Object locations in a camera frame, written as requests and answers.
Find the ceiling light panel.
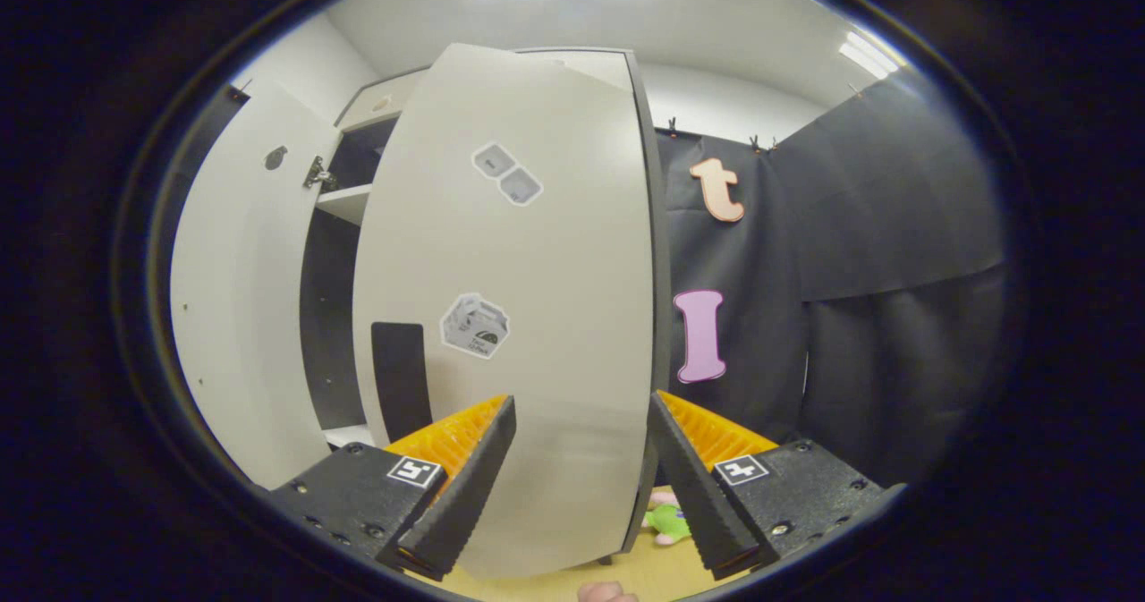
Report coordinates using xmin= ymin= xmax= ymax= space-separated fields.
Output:
xmin=839 ymin=30 xmax=904 ymax=81

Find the green pink plush toy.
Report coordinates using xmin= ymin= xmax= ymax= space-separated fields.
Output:
xmin=642 ymin=493 xmax=694 ymax=547

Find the white cabinet shelf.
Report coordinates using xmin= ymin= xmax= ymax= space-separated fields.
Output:
xmin=313 ymin=183 xmax=375 ymax=227
xmin=322 ymin=423 xmax=377 ymax=449

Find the black backdrop cloth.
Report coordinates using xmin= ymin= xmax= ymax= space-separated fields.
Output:
xmin=152 ymin=70 xmax=1012 ymax=487

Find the white cabinet drawer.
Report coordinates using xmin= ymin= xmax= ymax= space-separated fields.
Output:
xmin=335 ymin=70 xmax=430 ymax=131

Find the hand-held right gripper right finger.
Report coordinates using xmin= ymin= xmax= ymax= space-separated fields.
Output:
xmin=647 ymin=390 xmax=886 ymax=581

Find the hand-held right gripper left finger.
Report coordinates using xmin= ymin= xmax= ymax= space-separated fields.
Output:
xmin=268 ymin=394 xmax=518 ymax=582

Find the white grey shoe cabinet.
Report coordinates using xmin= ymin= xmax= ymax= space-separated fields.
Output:
xmin=300 ymin=47 xmax=674 ymax=567

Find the white shoe cabinet door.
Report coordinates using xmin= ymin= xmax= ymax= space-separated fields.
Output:
xmin=352 ymin=43 xmax=654 ymax=581
xmin=170 ymin=79 xmax=345 ymax=489

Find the black door handle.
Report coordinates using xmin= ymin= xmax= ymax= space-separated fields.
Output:
xmin=370 ymin=321 xmax=434 ymax=444

